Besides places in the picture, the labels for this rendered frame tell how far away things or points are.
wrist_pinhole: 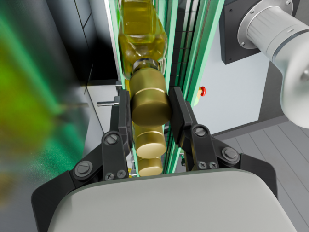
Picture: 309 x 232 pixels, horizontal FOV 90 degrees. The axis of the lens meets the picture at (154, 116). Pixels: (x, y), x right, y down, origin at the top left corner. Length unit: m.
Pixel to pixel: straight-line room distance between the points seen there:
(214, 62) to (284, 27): 0.32
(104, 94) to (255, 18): 0.59
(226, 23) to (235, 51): 0.14
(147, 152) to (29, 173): 0.12
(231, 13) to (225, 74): 0.33
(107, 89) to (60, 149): 0.26
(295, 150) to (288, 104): 2.45
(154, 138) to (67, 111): 0.16
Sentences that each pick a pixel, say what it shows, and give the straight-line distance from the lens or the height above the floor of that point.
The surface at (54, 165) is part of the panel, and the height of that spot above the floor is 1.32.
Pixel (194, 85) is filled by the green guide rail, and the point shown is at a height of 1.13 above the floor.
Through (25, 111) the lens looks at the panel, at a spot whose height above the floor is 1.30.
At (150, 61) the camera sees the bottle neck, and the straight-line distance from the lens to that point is 0.17.
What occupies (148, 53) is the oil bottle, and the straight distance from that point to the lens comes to 0.17.
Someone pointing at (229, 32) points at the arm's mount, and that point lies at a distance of 0.75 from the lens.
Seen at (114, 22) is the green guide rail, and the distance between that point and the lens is 0.29.
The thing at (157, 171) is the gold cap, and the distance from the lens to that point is 0.22.
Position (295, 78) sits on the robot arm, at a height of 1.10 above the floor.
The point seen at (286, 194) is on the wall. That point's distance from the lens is 2.74.
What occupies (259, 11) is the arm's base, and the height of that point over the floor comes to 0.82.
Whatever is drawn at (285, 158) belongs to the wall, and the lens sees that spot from 2.91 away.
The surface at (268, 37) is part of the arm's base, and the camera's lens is 0.67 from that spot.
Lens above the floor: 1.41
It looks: 41 degrees down
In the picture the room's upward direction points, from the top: 171 degrees clockwise
